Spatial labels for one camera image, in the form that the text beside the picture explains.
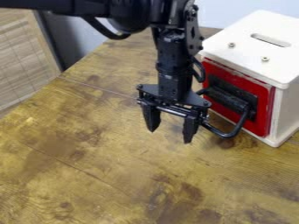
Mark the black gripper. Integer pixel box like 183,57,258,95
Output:
136,56,211,144

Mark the black metal drawer handle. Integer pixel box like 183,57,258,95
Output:
196,74,258,138

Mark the red drawer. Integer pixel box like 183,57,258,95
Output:
202,59,276,137

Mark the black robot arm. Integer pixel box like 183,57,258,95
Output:
0,0,211,143

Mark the white wooden box cabinet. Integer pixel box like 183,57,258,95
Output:
200,10,299,147

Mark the wooden slatted panel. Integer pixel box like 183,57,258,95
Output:
0,9,62,111

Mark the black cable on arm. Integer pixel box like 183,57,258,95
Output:
191,55,207,84

